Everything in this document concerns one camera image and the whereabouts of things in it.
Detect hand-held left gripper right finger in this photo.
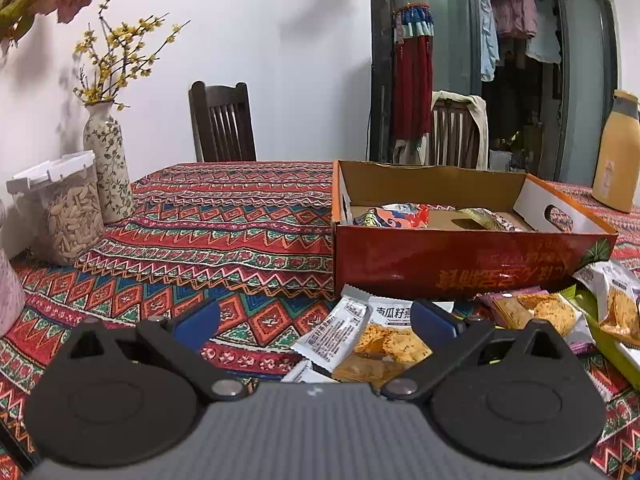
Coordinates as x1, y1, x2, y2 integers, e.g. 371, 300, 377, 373
381, 300, 587, 404

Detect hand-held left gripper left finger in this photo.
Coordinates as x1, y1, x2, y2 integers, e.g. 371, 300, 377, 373
52, 300, 250, 404

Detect white cracker print snack packet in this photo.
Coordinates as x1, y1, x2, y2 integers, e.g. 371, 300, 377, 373
572, 259, 640, 348
367, 297, 433, 363

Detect red cardboard box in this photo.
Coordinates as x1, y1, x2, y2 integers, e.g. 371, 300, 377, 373
331, 160, 620, 301

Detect purple snack packet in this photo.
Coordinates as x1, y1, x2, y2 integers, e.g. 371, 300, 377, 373
472, 286, 551, 311

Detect white text printed snack packet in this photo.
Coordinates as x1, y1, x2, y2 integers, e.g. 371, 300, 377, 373
291, 284, 372, 367

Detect orange cracker snack packet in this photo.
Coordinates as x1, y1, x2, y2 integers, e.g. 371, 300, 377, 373
492, 292, 583, 337

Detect small white snack packet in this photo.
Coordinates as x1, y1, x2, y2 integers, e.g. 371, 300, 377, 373
281, 359, 341, 385

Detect green snack packet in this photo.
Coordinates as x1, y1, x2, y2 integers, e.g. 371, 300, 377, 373
560, 284, 640, 391

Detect patterned red tablecloth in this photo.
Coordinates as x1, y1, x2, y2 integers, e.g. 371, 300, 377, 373
0, 160, 640, 480

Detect blue orange snack packet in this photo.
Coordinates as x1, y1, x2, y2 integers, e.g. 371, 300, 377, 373
352, 203, 430, 229

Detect gold snack packet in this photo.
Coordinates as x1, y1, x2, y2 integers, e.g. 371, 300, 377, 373
456, 207, 510, 232

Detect clear seed container white lid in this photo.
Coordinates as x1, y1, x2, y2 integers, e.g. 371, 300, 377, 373
6, 150, 106, 267

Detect floral ceramic vase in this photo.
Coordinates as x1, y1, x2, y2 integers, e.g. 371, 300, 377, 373
83, 101, 136, 225

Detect brown slatted wooden chair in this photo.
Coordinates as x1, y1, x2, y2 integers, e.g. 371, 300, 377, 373
431, 97, 483, 168

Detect dark wooden chair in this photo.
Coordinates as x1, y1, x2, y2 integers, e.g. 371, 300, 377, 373
189, 81, 257, 163

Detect chair with draped cloth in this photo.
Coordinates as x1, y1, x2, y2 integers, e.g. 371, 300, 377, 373
395, 90, 489, 168

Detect red tassel hanging decoration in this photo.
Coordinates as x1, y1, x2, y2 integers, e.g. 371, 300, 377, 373
392, 4, 434, 139

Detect yellow thermos jug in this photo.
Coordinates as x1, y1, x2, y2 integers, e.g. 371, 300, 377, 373
592, 90, 640, 213

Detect yellow flower branches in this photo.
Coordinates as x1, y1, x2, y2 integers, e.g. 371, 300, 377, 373
74, 0, 191, 111

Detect dark sliding glass door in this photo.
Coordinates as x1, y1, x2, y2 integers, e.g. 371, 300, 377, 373
369, 0, 621, 186

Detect light blue hanging garment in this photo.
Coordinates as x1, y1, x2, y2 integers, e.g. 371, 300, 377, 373
475, 0, 501, 83

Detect white hanging garment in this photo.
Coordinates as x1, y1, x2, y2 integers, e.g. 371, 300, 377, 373
525, 7, 563, 64

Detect pink hanging garment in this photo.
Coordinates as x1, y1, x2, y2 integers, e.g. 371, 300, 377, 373
492, 0, 539, 41

